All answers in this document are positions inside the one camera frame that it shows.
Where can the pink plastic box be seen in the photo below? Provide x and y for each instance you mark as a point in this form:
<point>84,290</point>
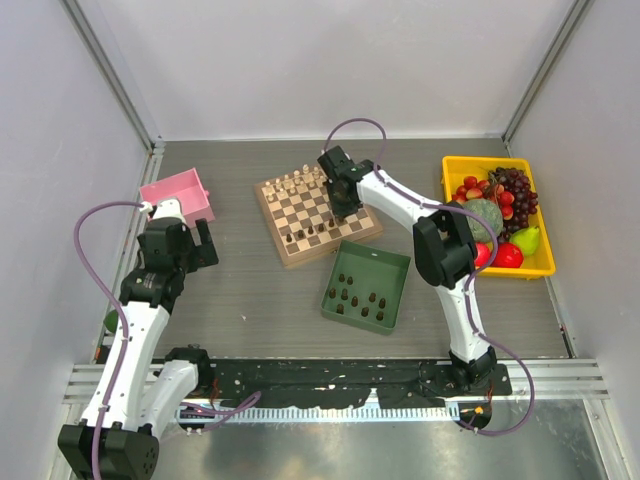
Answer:
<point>188,189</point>

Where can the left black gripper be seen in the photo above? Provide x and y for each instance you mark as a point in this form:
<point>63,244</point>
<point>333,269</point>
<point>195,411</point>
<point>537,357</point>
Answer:
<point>203,254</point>

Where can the yellow fruit bin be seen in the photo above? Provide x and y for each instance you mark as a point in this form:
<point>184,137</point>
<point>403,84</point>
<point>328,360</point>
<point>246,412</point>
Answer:
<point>456,168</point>

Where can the light chess pieces row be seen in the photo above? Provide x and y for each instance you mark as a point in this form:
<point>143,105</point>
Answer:
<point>306,182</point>

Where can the green plastic tray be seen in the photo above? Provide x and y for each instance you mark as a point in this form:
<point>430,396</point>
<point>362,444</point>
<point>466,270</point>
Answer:
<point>374,271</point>

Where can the aluminium frame rail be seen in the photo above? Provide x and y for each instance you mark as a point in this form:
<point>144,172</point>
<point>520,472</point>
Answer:
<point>532,382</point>

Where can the green melon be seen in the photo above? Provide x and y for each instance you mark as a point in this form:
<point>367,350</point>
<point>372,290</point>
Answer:
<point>490,213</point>

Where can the red cherries cluster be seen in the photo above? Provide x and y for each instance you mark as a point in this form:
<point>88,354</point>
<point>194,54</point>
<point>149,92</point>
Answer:
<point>493,189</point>

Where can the red pink apple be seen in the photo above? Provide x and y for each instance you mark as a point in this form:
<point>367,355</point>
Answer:
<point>483,255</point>

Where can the green pear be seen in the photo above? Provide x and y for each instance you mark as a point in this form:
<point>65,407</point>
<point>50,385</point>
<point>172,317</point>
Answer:
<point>527,240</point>

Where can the purple grape bunch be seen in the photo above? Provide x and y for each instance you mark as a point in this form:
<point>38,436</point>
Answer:
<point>511,189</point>

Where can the wooden chessboard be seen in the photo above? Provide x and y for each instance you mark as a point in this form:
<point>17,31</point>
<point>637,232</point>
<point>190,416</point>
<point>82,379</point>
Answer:
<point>298,215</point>

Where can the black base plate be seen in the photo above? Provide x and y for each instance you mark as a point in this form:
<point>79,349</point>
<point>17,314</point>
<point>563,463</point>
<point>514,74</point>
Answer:
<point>339,384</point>

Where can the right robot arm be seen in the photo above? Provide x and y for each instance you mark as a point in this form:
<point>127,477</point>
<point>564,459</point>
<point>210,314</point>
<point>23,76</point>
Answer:
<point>443,248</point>

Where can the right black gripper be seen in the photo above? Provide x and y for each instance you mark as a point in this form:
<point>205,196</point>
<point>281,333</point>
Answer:
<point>342,211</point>

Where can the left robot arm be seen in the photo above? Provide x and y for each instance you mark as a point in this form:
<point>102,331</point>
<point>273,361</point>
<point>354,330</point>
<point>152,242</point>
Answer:
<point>119,432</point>

